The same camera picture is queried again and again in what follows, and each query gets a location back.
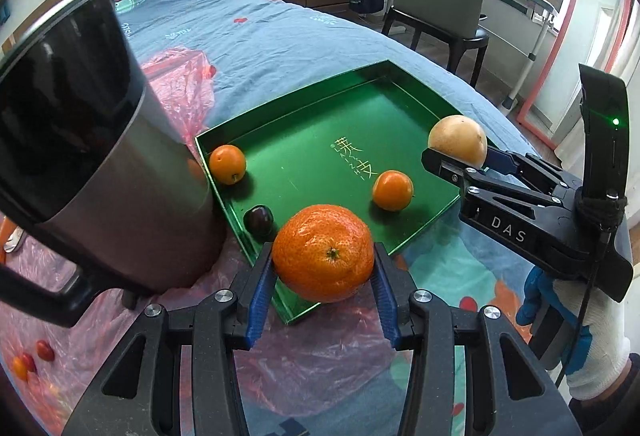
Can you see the person's right forearm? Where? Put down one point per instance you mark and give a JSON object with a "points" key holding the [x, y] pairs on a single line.
{"points": [[615, 406]]}

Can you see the yellow grapefruit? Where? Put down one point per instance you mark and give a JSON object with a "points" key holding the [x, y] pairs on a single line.
{"points": [[457, 138]]}

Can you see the pink hoop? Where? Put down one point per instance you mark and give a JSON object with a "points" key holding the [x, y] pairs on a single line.
{"points": [[550, 60]]}

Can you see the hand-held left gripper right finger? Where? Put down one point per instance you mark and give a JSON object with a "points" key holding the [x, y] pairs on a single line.
{"points": [[385, 306]]}

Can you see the dark purple plum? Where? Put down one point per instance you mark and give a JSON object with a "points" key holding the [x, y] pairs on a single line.
{"points": [[258, 220]]}

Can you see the pink plastic sheet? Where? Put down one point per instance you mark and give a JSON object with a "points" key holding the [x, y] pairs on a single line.
{"points": [[320, 366]]}

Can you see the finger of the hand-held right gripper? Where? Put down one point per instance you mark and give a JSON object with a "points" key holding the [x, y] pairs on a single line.
{"points": [[480, 181], [500, 160]]}

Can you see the black and steel electric kettle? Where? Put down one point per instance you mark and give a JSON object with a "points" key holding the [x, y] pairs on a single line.
{"points": [[125, 191]]}

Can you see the green tray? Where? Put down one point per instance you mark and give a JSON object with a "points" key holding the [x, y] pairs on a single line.
{"points": [[310, 125]]}

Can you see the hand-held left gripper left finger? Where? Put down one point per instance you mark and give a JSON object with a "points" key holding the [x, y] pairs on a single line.
{"points": [[260, 296]]}

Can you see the person's right hand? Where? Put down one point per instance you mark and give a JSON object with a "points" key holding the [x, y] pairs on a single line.
{"points": [[600, 326]]}

